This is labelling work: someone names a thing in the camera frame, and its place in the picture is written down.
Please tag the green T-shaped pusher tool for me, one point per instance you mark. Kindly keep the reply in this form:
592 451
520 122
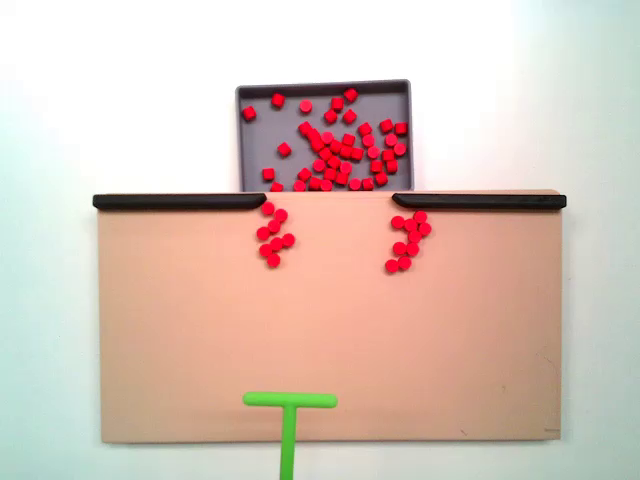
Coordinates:
288 435

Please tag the grey rectangular tray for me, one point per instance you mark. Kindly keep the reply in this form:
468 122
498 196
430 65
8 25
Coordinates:
260 145

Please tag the black guide rail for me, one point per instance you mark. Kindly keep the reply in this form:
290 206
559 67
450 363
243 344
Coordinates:
480 202
175 202

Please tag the red cylindrical granule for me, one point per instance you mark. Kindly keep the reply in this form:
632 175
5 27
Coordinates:
365 129
317 145
400 149
386 125
376 166
349 116
314 135
305 128
350 94
299 186
288 240
420 216
249 113
346 151
336 147
306 106
268 174
266 249
392 166
276 187
284 149
346 167
410 225
348 140
268 207
319 165
388 155
304 174
337 104
278 100
327 137
415 236
330 174
326 185
315 183
330 116
401 128
412 249
277 244
399 248
391 140
273 260
355 184
392 266
398 222
404 262
367 183
424 229
281 215
342 178
357 153
274 226
381 178
368 140
325 153
373 152
263 232
334 162

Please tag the beige rectangular board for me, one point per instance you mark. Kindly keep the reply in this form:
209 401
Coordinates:
325 340

